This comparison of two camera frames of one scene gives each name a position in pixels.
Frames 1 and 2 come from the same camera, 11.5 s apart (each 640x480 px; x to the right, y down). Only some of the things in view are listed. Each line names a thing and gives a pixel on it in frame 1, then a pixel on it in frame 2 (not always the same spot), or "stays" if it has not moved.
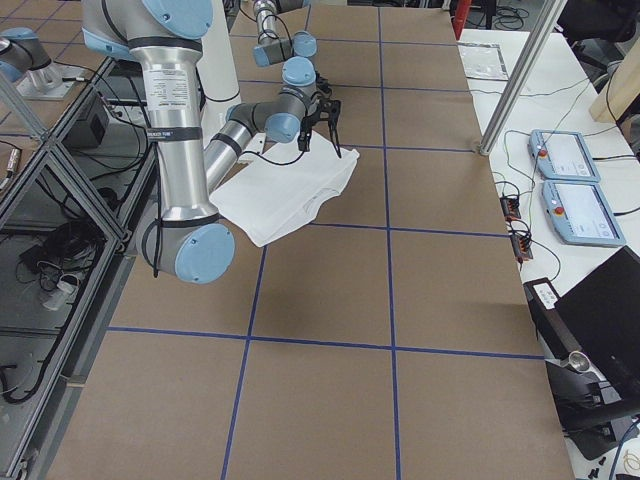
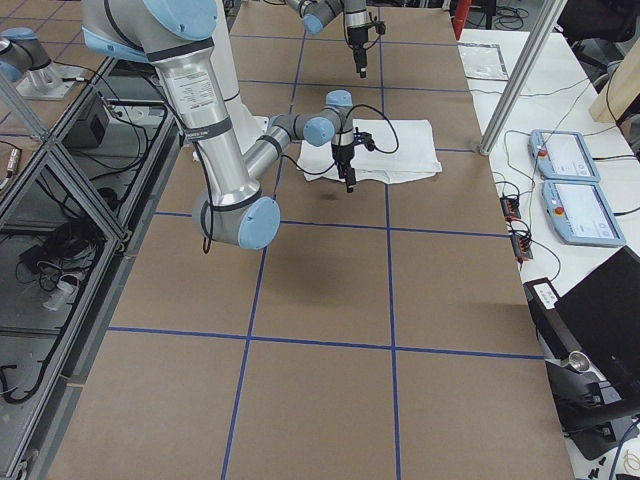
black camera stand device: (584, 399) stays
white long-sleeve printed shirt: (284, 188) -> (405, 149)
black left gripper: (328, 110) -> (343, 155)
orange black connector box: (510, 207) stays
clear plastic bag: (482, 61) stays
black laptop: (599, 317) stays
